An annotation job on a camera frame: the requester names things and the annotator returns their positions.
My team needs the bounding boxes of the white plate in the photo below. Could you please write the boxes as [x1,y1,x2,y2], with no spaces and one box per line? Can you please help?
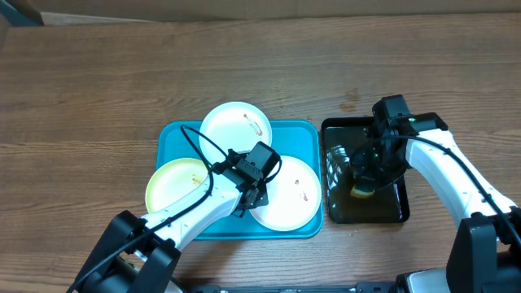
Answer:
[199,102,273,154]
[250,155,322,232]

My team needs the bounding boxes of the green yellow sponge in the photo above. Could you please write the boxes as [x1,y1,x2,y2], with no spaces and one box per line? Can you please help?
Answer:
[350,183,375,199]

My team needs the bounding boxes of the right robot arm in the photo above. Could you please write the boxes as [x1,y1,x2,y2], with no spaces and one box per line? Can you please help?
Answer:
[349,95,520,293]

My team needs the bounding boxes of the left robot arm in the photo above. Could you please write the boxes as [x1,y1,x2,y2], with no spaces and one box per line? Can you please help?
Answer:
[69,142,282,293]

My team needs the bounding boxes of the black water tray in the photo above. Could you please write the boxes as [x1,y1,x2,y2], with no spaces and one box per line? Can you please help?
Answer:
[321,117,410,224]

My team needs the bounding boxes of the teal plastic tray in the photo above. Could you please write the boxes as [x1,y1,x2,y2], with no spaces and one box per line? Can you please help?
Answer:
[156,120,324,240]

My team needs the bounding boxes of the yellow plate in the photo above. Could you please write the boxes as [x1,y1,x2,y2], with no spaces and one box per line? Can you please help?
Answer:
[145,158,208,213]

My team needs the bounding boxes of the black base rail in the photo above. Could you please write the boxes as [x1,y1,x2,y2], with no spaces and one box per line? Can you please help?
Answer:
[181,282,407,293]

